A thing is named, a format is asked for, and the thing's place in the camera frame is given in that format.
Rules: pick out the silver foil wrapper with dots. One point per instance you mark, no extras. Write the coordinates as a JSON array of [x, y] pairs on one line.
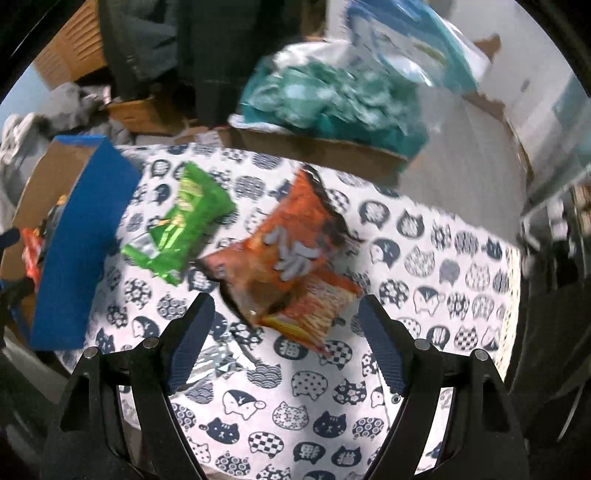
[[217, 362]]

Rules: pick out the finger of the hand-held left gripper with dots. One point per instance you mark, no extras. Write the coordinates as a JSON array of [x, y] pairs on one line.
[[16, 291], [9, 238]]

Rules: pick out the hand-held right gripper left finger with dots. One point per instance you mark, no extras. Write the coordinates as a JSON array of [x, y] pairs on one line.
[[189, 347]]

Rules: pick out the green snack packet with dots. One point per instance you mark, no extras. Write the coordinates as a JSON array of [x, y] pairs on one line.
[[184, 217]]

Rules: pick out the wooden louvered doors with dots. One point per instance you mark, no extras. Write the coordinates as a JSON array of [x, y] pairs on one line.
[[69, 46]]

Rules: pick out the grey clothes pile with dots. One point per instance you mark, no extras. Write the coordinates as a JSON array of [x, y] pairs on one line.
[[74, 106]]

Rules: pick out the shoe rack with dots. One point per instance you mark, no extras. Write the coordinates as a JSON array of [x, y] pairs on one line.
[[554, 217]]

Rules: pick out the dark grey hanging jacket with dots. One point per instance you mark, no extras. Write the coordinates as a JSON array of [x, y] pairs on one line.
[[138, 46]]

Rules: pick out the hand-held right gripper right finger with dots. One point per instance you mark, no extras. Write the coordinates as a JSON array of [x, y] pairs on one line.
[[383, 347]]

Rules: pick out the cat print tablecloth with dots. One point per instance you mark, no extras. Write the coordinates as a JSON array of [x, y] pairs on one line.
[[323, 406]]

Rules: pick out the white plastic bag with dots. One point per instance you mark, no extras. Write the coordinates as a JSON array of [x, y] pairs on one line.
[[300, 50]]

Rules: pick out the red-orange snack packet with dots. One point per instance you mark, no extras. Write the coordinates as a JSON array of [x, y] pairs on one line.
[[318, 305]]

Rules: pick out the blue plastic bag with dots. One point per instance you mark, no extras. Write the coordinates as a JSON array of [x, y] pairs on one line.
[[406, 41]]

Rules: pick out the orange snack packet dark print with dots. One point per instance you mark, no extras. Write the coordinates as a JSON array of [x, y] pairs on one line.
[[286, 221]]

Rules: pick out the blue cardboard box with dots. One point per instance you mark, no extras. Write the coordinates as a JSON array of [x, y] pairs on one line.
[[78, 258]]

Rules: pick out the black hanging jacket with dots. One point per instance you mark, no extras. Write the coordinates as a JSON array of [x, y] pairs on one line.
[[221, 55]]

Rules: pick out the wooden crate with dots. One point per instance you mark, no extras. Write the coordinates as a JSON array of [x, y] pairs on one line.
[[138, 113]]

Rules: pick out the brown cardboard box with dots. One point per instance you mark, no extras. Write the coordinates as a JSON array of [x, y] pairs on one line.
[[323, 153]]

